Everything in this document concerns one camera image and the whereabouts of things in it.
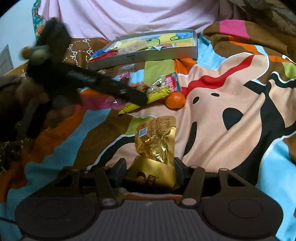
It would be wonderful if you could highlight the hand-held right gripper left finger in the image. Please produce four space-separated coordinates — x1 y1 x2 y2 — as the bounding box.
35 158 127 208

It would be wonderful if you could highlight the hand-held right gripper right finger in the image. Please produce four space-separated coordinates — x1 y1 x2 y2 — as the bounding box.
174 157 262 208

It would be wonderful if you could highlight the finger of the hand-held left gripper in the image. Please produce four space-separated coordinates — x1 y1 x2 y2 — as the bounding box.
65 66 149 106

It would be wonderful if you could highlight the dark plum snack packet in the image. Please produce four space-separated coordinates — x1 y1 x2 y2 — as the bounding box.
119 65 133 81

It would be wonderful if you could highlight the yellow snack bar packet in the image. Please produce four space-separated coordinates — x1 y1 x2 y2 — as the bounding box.
118 86 172 117

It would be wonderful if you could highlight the gold snack packet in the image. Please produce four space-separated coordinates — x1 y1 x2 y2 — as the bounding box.
125 116 177 193

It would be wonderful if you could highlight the grey shallow tray box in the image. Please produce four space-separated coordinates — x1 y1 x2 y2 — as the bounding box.
87 29 199 71

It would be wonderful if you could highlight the red tofu snack packet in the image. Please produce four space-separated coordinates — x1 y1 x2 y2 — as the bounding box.
89 50 121 62

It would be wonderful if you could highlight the quail egg packet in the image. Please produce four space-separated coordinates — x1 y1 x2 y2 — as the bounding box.
132 72 183 94

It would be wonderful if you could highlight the mandarin orange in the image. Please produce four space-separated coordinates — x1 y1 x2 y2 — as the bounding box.
165 92 186 110

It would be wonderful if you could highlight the blue and white sachet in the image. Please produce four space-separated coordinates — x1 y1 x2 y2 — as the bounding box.
94 47 109 57

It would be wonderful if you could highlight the orange cracker packet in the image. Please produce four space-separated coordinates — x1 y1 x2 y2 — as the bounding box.
119 40 151 54

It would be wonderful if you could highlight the pink sausage packet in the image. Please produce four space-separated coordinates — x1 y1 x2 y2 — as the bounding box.
153 42 177 50

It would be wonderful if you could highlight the crayon cartoon drawing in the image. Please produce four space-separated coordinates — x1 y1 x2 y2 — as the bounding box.
116 32 195 50

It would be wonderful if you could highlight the colourful cartoon blanket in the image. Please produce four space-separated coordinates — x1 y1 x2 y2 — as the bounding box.
0 20 296 241

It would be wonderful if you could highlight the cartoon wall poster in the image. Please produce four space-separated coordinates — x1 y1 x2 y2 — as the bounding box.
31 0 55 43

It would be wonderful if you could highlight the grey wall panel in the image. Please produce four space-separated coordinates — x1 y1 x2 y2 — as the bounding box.
0 44 14 76

